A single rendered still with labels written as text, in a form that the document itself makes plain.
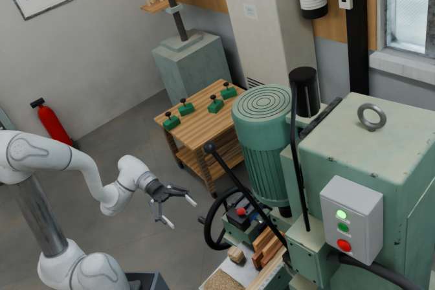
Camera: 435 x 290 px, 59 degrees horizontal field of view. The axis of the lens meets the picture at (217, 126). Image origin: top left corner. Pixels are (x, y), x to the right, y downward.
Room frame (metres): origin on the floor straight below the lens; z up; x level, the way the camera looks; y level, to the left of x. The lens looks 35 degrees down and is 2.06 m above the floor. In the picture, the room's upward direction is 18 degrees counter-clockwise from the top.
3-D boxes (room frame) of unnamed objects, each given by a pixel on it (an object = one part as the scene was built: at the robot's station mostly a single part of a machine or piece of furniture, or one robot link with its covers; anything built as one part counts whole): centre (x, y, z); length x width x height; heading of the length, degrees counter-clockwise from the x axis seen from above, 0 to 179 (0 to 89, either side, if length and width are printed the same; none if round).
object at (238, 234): (0.97, 0.00, 0.91); 0.15 x 0.14 x 0.09; 125
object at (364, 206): (0.48, -0.20, 1.40); 0.10 x 0.06 x 0.16; 35
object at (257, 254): (0.85, -0.07, 0.92); 0.22 x 0.02 x 0.05; 125
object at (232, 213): (0.97, 0.00, 0.99); 0.13 x 0.11 x 0.06; 125
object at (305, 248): (0.56, -0.13, 1.23); 0.09 x 0.08 x 0.15; 35
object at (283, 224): (0.80, -0.14, 1.03); 0.14 x 0.07 x 0.09; 35
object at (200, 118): (2.39, 0.03, 0.32); 0.66 x 0.57 x 0.64; 115
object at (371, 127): (0.58, -0.30, 1.55); 0.06 x 0.02 x 0.07; 35
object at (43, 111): (3.29, 1.49, 0.30); 0.19 x 0.18 x 0.60; 26
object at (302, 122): (0.71, -0.21, 1.54); 0.08 x 0.08 x 0.17; 35
